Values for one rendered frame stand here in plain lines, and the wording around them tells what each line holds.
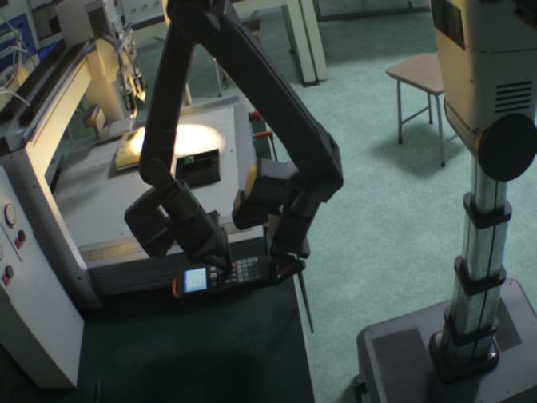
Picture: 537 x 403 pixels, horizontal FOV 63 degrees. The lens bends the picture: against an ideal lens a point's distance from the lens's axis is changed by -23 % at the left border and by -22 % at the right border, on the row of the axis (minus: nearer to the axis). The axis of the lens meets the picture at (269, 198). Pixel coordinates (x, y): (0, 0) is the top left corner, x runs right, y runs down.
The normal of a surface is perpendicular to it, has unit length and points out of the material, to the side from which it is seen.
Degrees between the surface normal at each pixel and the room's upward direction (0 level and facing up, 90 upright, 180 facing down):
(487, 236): 90
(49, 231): 90
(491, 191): 90
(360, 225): 0
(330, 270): 0
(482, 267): 90
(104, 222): 0
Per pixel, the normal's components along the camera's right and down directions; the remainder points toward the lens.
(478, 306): 0.11, 0.58
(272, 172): 0.26, -0.60
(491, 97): -0.05, 0.73
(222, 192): -0.19, -0.79
